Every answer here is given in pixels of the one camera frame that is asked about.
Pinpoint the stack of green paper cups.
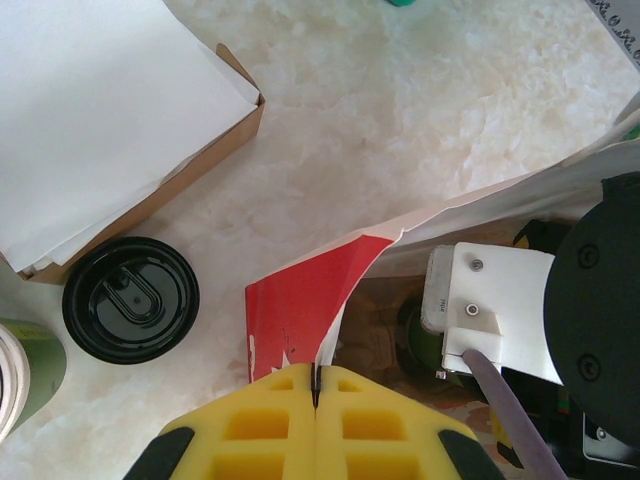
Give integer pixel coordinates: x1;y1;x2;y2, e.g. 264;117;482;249
0;317;70;442

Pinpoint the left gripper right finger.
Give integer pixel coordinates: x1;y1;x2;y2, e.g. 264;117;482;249
314;364;502;480

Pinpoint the brown cardboard cup carrier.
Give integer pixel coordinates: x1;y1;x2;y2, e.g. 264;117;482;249
332;277;501;431

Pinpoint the red printed white paper bag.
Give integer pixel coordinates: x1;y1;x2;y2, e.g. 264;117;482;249
243;97;640;416

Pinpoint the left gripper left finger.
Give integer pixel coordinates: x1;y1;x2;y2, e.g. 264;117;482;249
127;362;319;480

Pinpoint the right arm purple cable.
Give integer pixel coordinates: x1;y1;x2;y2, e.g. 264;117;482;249
462;348;569;480

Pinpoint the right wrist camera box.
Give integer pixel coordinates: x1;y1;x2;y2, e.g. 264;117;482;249
419;242;557;387

